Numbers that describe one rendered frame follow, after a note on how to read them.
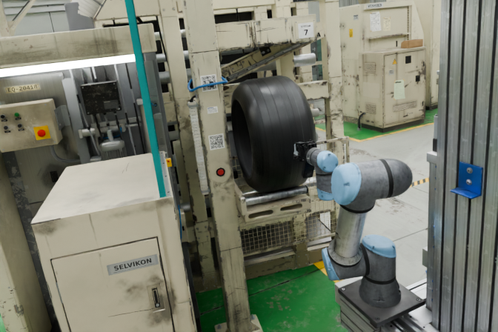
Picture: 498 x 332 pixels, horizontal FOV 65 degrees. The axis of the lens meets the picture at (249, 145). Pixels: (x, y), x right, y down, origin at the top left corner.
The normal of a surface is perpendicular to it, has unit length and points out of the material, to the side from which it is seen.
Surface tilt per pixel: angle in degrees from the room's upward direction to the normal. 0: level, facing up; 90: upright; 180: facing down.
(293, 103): 50
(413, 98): 90
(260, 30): 90
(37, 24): 90
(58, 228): 90
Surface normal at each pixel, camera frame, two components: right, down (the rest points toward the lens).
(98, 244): 0.25, 0.24
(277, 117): 0.17, -0.25
